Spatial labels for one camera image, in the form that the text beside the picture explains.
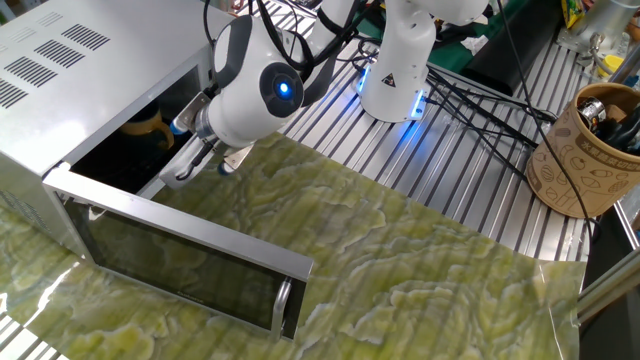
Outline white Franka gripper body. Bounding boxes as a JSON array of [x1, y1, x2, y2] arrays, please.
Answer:
[[158, 134, 222, 190]]

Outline teal mug with yellow handle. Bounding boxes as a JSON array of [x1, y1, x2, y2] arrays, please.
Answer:
[[119, 102, 176, 151]]

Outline black glass microwave door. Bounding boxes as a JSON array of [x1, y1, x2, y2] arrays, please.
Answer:
[[42, 167, 315, 344]]

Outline silver microwave oven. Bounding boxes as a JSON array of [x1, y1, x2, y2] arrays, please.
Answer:
[[0, 0, 231, 266]]

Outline green marble pattern mat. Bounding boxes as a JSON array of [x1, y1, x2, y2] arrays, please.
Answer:
[[0, 132, 589, 360]]

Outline white paper scrap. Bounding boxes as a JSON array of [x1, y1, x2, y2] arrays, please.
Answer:
[[459, 34, 491, 56]]

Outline black rectangular case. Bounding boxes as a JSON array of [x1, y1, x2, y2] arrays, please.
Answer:
[[459, 0, 564, 96]]

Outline brown cardboard bucket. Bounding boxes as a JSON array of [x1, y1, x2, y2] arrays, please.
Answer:
[[524, 82, 640, 220]]

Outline silver tape roll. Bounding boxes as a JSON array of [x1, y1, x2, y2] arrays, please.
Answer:
[[576, 95, 608, 132]]

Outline yellow snack packet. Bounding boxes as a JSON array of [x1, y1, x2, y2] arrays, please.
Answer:
[[560, 0, 587, 30]]

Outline small yellow object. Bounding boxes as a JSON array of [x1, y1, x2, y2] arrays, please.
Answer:
[[598, 53, 625, 79]]

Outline grey metal stand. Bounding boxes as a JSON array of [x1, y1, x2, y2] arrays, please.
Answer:
[[557, 0, 640, 54]]

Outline black camera cable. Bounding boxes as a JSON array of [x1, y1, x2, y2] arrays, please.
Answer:
[[174, 0, 217, 182]]

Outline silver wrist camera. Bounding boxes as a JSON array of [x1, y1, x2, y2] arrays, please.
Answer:
[[169, 91, 256, 176]]

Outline looped black cable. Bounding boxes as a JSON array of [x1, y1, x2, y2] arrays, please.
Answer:
[[349, 42, 384, 76]]

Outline long thin black cable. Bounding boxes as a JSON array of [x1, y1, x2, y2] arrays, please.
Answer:
[[497, 0, 596, 251]]

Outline black tool handles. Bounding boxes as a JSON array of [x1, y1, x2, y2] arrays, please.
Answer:
[[594, 102, 640, 156]]

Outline aluminium frame bar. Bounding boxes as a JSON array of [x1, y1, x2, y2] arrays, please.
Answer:
[[577, 247, 640, 324]]

